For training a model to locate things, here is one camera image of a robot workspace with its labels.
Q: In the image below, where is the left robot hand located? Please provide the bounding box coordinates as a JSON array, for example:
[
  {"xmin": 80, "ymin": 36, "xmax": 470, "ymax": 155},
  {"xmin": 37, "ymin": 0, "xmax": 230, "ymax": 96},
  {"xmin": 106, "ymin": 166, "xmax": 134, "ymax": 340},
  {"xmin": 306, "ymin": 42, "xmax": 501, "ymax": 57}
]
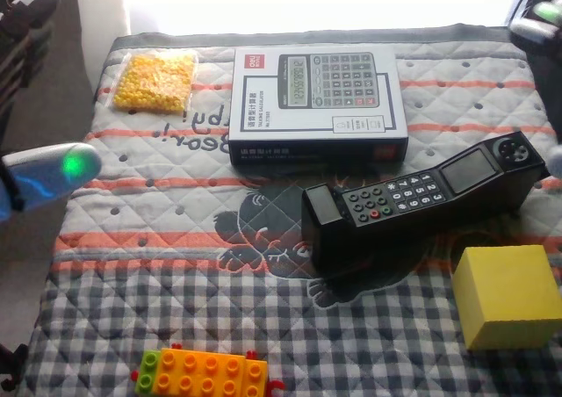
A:
[{"xmin": 0, "ymin": 0, "xmax": 104, "ymax": 225}]

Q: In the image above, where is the bag of yellow beads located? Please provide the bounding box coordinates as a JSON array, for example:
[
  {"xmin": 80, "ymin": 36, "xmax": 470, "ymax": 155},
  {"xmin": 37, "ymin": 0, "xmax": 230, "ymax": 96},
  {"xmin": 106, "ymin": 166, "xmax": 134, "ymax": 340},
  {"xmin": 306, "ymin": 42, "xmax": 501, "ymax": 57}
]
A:
[{"xmin": 106, "ymin": 51, "xmax": 200, "ymax": 117}]

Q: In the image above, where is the large black toy phone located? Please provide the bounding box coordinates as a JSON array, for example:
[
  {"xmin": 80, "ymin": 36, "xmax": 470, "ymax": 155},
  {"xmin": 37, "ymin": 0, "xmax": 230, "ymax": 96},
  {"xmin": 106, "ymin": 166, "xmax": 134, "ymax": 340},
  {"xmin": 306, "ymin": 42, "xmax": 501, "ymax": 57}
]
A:
[{"xmin": 299, "ymin": 130, "xmax": 549, "ymax": 280}]

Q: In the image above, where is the yellow block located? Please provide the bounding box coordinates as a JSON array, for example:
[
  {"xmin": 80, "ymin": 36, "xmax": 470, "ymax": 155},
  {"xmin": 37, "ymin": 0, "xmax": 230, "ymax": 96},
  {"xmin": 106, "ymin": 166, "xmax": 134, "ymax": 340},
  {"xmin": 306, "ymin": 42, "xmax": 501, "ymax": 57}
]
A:
[{"xmin": 451, "ymin": 243, "xmax": 562, "ymax": 351}]

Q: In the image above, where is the black stand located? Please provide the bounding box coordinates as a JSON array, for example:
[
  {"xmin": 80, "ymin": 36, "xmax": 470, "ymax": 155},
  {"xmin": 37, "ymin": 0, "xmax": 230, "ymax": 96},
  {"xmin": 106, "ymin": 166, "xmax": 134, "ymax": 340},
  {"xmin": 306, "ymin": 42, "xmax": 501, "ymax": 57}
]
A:
[{"xmin": 0, "ymin": 342, "xmax": 30, "ymax": 392}]

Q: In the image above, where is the white calculator box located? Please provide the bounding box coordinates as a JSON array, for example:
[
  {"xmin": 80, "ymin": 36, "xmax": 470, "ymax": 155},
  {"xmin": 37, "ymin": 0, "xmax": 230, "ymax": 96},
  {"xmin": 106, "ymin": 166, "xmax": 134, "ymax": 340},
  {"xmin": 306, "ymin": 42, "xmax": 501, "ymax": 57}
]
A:
[{"xmin": 227, "ymin": 46, "xmax": 410, "ymax": 168}]

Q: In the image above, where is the toy brick stack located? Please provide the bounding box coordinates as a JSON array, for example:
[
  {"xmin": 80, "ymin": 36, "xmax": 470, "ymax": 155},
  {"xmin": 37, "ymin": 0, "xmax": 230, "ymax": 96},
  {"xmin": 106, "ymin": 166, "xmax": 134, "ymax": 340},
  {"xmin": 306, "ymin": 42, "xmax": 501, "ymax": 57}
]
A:
[{"xmin": 130, "ymin": 343, "xmax": 287, "ymax": 397}]

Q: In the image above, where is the grey quilt with bear print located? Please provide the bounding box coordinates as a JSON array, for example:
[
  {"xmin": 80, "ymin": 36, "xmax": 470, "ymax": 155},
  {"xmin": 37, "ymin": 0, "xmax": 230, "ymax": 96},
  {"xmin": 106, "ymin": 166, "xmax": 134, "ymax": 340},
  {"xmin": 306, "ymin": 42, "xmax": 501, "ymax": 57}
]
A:
[{"xmin": 17, "ymin": 22, "xmax": 562, "ymax": 397}]

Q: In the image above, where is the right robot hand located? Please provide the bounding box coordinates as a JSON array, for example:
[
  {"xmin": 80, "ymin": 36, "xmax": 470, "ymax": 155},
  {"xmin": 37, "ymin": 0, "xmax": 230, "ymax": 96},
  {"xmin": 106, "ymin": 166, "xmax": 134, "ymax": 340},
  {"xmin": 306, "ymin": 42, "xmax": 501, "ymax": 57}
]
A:
[{"xmin": 508, "ymin": 0, "xmax": 562, "ymax": 179}]

